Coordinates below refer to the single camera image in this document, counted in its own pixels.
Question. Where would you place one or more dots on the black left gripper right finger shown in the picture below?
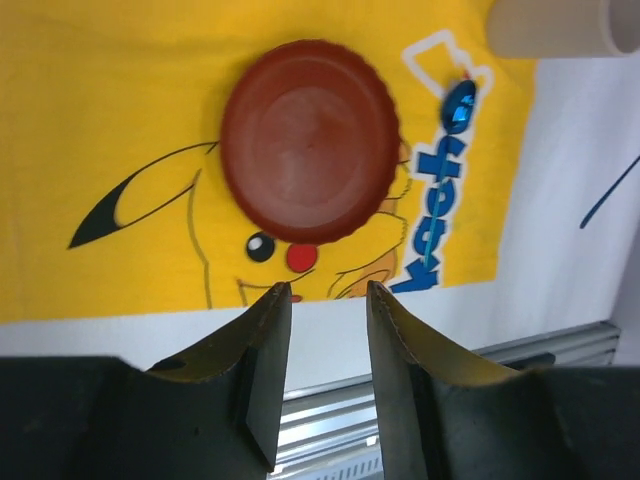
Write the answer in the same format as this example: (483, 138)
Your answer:
(444, 412)

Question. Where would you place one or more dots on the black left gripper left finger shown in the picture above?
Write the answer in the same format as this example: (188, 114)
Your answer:
(214, 407)

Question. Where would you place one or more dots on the aluminium frame rail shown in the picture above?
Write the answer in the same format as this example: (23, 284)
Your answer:
(547, 407)

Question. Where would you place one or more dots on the beige paper cup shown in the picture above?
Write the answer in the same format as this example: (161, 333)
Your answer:
(563, 28)

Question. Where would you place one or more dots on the yellow Pikachu placemat cloth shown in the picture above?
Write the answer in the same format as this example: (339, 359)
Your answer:
(175, 155)

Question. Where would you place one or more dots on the red-brown round plate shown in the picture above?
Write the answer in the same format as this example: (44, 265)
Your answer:
(309, 142)

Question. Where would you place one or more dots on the blue metal fork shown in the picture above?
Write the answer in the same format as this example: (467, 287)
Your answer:
(599, 203)

